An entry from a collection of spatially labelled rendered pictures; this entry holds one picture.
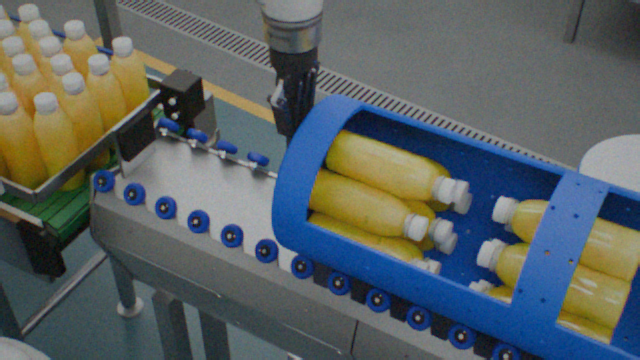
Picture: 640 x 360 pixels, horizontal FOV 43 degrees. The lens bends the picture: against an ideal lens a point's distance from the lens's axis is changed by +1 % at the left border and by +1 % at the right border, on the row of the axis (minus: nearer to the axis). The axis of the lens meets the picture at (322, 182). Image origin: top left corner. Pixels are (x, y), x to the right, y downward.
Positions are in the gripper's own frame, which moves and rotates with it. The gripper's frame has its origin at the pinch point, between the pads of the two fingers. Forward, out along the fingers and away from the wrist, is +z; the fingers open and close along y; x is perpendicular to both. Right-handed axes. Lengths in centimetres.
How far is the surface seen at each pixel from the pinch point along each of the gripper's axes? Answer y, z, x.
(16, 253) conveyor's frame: 21, 37, -55
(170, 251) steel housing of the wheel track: 10.9, 28.7, -22.5
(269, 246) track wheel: 8.2, 18.4, -1.1
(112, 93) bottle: -6.6, 11.5, -47.8
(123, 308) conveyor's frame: -20, 115, -78
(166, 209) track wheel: 8.9, 19.5, -23.6
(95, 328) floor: -10, 116, -81
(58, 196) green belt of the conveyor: 12, 26, -50
